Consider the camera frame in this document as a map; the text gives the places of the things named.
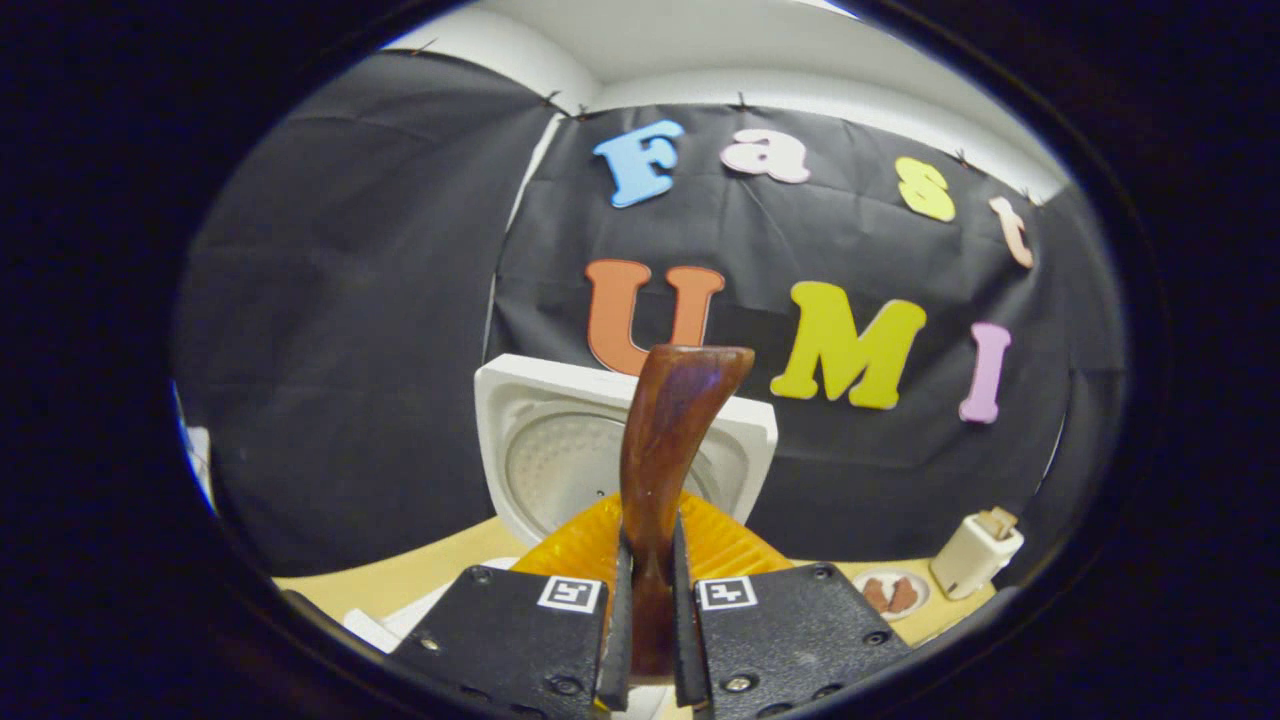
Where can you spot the white toaster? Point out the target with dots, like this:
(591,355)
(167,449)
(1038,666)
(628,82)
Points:
(970,560)

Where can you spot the white panel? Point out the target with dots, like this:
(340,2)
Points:
(198,465)

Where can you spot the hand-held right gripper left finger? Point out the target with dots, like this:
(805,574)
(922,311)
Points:
(510,640)

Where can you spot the white rice cooker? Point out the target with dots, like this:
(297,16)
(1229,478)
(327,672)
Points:
(540,420)

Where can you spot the black backdrop cloth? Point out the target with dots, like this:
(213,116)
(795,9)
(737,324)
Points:
(350,350)

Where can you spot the brown meat piece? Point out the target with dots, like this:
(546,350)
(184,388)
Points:
(875,595)
(902,594)

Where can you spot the brown wooden spoon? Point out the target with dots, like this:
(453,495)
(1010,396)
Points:
(670,430)

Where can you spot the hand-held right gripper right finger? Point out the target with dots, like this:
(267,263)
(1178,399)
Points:
(790,640)

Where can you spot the white round plate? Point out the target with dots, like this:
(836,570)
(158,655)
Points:
(890,618)

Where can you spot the toasted bread slice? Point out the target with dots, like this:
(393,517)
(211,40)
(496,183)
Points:
(998,522)

